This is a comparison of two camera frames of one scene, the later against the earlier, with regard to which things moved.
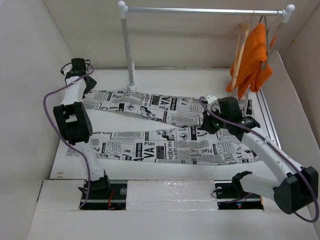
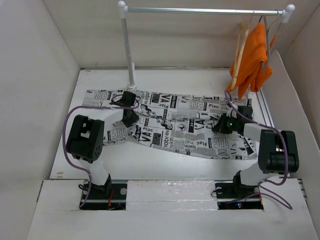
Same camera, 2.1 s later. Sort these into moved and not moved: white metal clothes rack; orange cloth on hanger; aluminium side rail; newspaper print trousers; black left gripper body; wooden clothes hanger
Moved: black left gripper body; newspaper print trousers
Not moved: wooden clothes hanger; orange cloth on hanger; white metal clothes rack; aluminium side rail
